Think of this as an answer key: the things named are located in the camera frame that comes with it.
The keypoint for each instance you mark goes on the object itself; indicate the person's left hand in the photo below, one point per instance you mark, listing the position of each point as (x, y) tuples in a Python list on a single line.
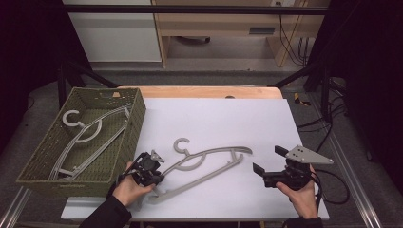
[(130, 190)]

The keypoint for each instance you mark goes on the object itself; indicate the black metal stand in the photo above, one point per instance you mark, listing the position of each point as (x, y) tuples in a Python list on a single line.
[(76, 74), (313, 79)]

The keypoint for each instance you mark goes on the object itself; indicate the white cabinet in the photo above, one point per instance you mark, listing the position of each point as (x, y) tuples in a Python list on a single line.
[(117, 34)]

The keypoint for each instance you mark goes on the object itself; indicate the person's right hand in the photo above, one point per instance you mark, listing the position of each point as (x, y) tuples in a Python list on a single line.
[(301, 199)]

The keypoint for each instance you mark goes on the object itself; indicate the white table sheet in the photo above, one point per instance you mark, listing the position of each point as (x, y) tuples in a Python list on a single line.
[(221, 123)]

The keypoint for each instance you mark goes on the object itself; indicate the light wooden desk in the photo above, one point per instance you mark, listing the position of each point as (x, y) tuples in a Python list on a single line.
[(221, 23)]

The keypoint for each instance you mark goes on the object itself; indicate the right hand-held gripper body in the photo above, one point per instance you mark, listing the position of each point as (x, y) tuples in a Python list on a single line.
[(301, 155)]

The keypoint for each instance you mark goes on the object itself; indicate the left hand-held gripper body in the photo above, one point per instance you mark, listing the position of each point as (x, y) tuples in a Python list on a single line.
[(147, 167)]

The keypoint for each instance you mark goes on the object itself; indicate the green woven basket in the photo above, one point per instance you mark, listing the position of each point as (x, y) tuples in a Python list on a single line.
[(38, 158)]

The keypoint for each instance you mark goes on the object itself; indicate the black metal frame bar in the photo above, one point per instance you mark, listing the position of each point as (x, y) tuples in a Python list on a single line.
[(190, 9)]

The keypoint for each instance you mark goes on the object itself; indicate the yellow black floor object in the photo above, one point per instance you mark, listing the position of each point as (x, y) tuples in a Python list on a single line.
[(299, 99)]

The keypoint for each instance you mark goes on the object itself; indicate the aluminium rail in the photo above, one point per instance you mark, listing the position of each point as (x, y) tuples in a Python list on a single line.
[(14, 207), (355, 186)]

